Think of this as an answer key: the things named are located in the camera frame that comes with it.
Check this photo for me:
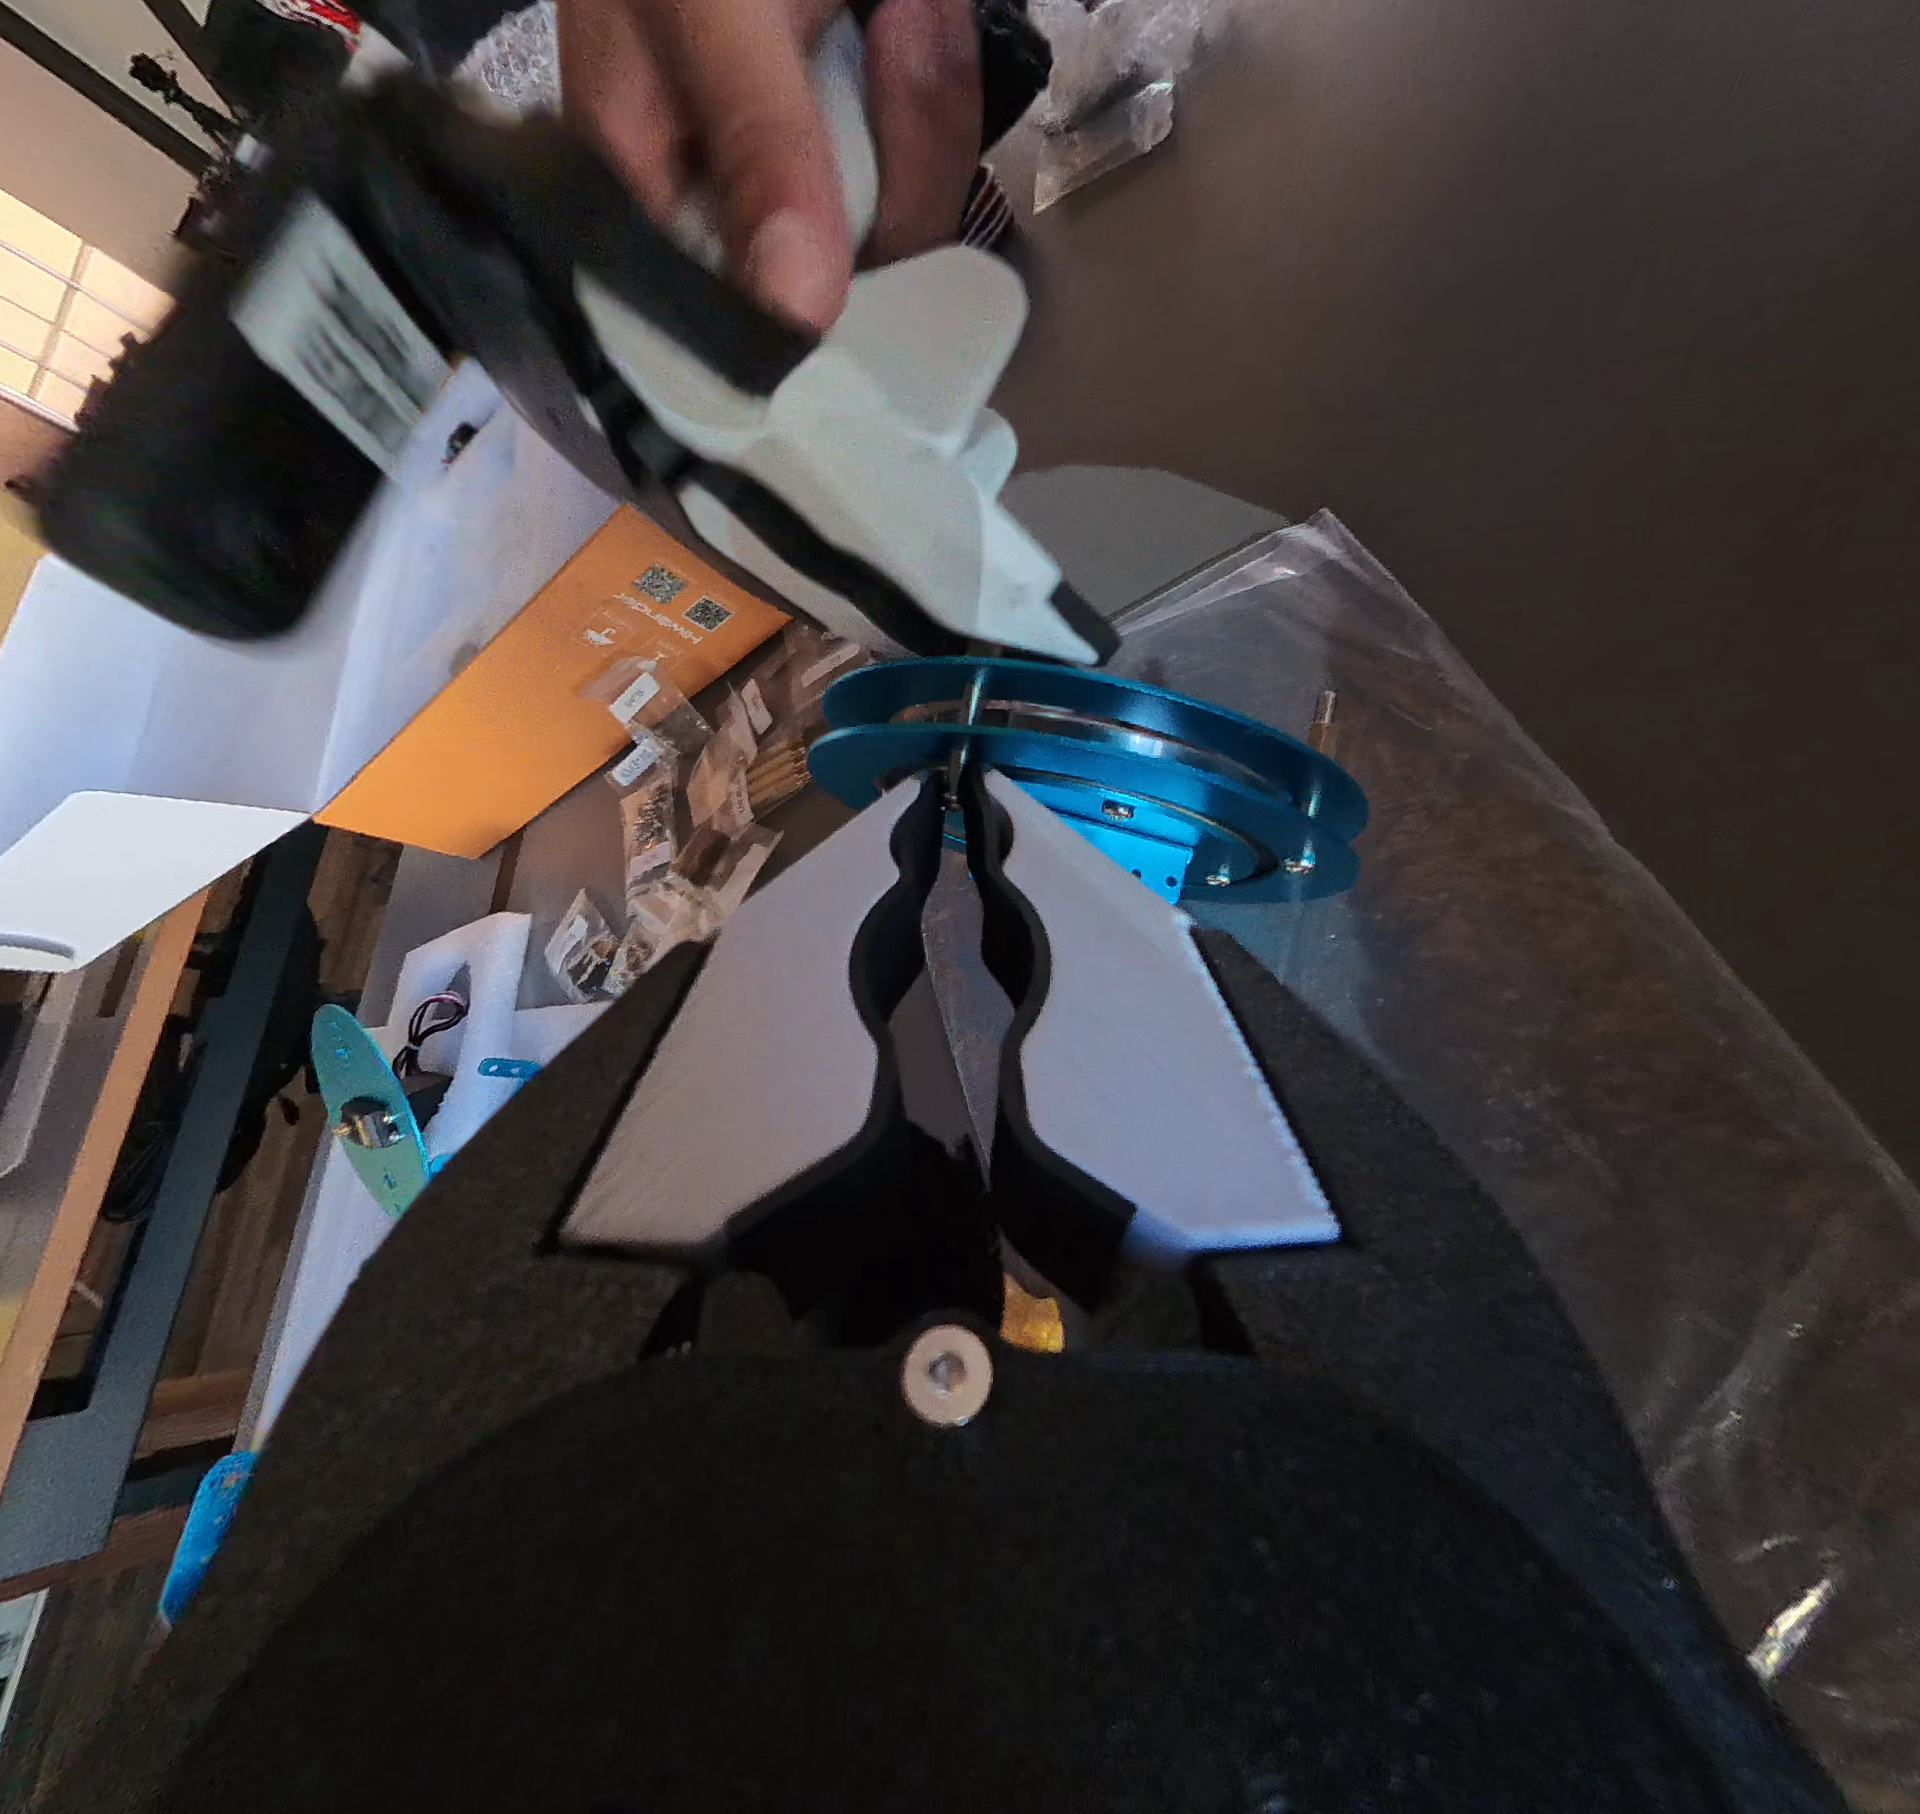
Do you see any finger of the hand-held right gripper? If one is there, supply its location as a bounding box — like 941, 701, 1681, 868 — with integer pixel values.
674, 484, 977, 652
580, 275, 1125, 666

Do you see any blue round metal turntable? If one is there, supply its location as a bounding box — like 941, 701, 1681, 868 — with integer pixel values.
808, 656, 1371, 909

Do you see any servo wire bundle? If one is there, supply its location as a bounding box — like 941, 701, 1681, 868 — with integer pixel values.
390, 992, 474, 1084

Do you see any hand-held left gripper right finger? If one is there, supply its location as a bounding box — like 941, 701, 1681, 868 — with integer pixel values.
963, 770, 1342, 1262

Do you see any person's right hand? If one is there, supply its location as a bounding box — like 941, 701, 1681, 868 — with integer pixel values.
557, 0, 989, 336

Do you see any blue round servo plate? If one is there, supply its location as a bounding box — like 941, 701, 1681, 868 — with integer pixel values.
307, 1005, 437, 1222

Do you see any pile of small hardware bags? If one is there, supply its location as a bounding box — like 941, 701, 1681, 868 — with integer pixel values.
539, 627, 844, 1010

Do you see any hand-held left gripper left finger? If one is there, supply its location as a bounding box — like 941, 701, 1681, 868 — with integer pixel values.
560, 778, 943, 1251

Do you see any white foam sheet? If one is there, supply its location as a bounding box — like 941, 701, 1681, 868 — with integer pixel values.
248, 909, 546, 1464

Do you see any orange white cardboard box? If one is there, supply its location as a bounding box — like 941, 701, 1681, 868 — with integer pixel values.
0, 343, 797, 980

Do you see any grey desk with wooden edge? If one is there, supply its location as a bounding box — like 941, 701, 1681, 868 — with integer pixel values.
0, 0, 1920, 1814

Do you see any clear plastic bag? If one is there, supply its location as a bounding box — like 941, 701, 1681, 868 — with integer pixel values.
916, 510, 1920, 1814

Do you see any bubble wrap bundle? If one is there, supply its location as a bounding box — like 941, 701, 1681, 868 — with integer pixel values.
456, 22, 580, 123

